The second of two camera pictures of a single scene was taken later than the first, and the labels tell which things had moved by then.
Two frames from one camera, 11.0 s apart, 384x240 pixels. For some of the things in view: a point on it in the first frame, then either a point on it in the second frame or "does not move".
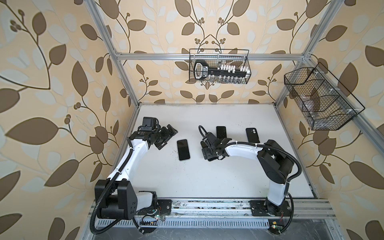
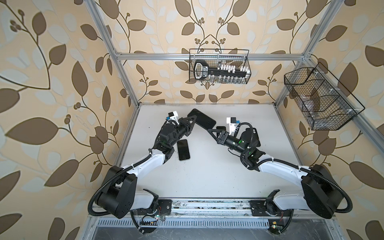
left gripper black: (167, 135) -> (185, 125)
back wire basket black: (221, 66) does not move
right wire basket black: (325, 103) does not move
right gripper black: (205, 152) -> (222, 139)
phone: (183, 149) does not move
